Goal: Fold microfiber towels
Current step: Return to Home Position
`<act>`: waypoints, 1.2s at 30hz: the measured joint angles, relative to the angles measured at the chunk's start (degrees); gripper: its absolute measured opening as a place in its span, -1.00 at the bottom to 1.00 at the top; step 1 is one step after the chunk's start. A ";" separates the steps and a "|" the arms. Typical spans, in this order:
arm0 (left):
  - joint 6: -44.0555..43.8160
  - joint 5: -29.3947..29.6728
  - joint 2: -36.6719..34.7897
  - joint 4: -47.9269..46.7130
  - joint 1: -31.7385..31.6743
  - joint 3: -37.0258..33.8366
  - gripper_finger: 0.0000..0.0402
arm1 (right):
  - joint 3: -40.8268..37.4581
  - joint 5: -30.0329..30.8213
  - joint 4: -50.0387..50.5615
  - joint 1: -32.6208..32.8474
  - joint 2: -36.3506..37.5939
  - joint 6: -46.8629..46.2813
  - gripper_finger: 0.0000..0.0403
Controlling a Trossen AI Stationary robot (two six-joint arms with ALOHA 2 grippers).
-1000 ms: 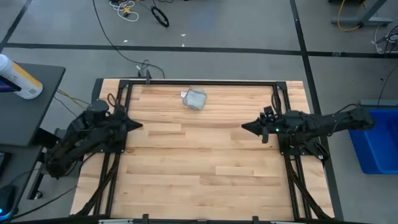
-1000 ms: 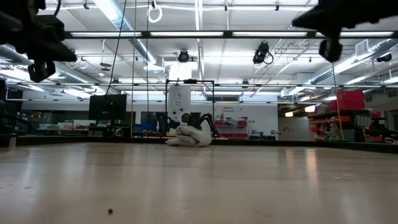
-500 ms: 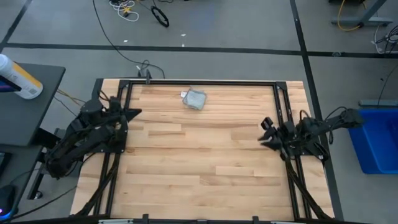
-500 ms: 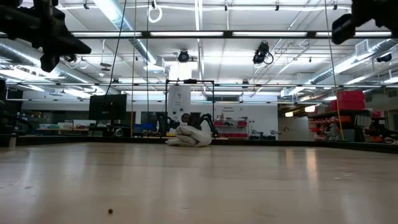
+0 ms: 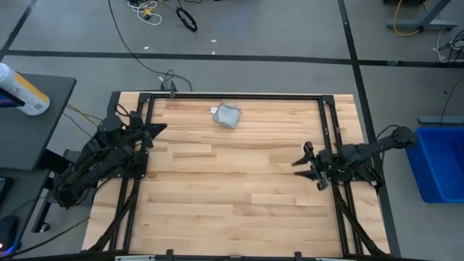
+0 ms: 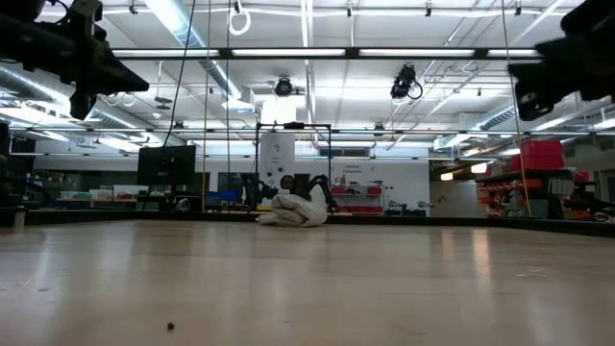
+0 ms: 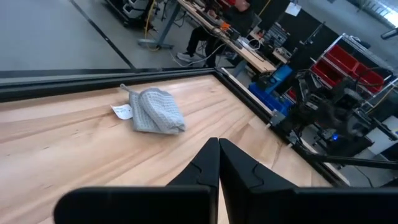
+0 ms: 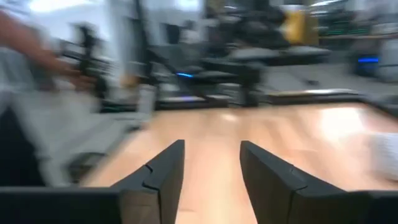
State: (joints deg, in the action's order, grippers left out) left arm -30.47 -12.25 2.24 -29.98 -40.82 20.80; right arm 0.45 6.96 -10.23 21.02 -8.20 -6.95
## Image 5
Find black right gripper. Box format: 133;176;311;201
291;141;340;192

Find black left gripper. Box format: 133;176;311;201
126;111;168;149

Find grey microfiber towel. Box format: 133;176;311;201
210;103;242;129

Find black side table leg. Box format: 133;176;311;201
31;147;99;233

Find black side table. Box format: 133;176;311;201
0;73;78;172

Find blue plastic bin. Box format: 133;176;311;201
405;126;464;204

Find white yellow wipes canister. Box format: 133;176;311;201
0;62;51;117

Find black computer desk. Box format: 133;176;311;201
0;168;51;251

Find grey floor foot bar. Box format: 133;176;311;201
418;115;464;126

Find black computer mouse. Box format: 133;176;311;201
0;215;20;257

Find grey desk foot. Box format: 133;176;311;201
385;0;459;32

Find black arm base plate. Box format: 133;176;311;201
323;151;377;183
96;150;149;179

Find grey plug cable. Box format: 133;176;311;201
157;69;179;99

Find thin yellow wires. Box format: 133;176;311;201
66;103;104;123

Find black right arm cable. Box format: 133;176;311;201
374;124;402;155

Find long black floor cable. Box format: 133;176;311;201
107;0;194;92

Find black aluminium table frame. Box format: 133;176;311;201
82;91;392;261

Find white cable bundle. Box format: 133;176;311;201
126;0;163;27

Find black coiled cable ring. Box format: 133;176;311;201
175;7;199;33

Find yellow floor cable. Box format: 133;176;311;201
392;0;429;38

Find tangled cable bundle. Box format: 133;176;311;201
434;28;464;65

